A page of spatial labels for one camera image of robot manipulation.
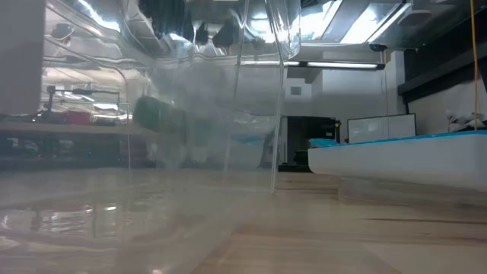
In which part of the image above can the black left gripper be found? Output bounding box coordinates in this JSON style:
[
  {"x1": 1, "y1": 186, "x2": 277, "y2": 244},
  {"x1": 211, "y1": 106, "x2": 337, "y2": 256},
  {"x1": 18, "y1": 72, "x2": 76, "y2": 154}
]
[{"x1": 137, "y1": 0, "x2": 241, "y2": 49}]

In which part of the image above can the green bandage roll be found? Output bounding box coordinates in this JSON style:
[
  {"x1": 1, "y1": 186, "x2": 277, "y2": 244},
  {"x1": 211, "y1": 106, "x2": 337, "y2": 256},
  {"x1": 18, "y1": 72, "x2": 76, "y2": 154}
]
[{"x1": 132, "y1": 96, "x2": 189, "y2": 135}]

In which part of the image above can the clear plastic storage container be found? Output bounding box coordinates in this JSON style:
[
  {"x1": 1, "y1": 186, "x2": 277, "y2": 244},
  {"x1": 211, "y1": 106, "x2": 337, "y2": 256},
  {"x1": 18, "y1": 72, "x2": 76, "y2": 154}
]
[{"x1": 0, "y1": 0, "x2": 304, "y2": 274}]

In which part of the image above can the blue white pill organizer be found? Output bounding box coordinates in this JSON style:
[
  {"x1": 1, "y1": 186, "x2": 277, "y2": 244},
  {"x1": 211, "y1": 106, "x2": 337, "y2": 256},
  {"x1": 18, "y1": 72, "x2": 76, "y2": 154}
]
[{"x1": 307, "y1": 129, "x2": 487, "y2": 193}]

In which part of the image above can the clear plastic container lid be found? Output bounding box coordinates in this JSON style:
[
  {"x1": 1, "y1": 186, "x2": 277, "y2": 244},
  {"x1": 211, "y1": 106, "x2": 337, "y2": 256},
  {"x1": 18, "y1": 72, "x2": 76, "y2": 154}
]
[{"x1": 337, "y1": 175, "x2": 487, "y2": 209}]

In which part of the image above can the long ceiling lamp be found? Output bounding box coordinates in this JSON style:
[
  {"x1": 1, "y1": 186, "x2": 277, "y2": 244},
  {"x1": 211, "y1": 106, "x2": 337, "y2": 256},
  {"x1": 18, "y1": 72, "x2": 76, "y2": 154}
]
[{"x1": 300, "y1": 59, "x2": 386, "y2": 72}]

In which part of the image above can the black equipment rack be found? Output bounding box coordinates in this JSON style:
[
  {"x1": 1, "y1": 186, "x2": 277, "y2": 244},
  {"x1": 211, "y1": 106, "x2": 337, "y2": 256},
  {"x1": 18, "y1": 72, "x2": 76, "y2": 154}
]
[{"x1": 279, "y1": 115, "x2": 342, "y2": 173}]

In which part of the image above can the black metal stand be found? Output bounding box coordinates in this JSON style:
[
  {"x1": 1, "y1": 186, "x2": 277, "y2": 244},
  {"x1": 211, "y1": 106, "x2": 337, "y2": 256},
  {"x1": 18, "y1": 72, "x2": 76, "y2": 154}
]
[{"x1": 45, "y1": 84, "x2": 122, "y2": 116}]

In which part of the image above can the red toolbox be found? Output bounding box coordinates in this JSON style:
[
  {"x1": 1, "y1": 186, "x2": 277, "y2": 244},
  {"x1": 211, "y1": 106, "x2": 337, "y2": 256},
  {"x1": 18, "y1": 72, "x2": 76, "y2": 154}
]
[{"x1": 63, "y1": 110, "x2": 94, "y2": 126}]

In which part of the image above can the long wooden workbench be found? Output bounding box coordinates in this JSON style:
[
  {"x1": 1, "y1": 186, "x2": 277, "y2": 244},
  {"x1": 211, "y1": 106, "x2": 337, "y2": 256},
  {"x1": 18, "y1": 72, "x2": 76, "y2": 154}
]
[{"x1": 0, "y1": 119, "x2": 161, "y2": 139}]

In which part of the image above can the white paper label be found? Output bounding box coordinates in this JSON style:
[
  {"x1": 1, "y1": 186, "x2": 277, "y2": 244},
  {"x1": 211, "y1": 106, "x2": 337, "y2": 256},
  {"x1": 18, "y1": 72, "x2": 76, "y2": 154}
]
[{"x1": 0, "y1": 0, "x2": 47, "y2": 116}]

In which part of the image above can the white crumpled bag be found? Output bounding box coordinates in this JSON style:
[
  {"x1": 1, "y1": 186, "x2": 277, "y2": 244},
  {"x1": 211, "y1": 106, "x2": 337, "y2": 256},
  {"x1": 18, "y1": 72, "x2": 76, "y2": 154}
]
[{"x1": 444, "y1": 109, "x2": 487, "y2": 133}]

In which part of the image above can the yellow black cable reel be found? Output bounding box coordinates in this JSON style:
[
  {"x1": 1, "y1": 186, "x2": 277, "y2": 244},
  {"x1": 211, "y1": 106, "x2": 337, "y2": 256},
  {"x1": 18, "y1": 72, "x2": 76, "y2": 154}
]
[{"x1": 50, "y1": 23, "x2": 76, "y2": 53}]

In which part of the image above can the white board with black frame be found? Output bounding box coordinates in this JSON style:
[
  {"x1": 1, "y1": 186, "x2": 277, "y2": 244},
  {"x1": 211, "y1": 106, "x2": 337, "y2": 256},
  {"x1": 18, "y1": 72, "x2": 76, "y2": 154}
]
[{"x1": 346, "y1": 113, "x2": 418, "y2": 145}]

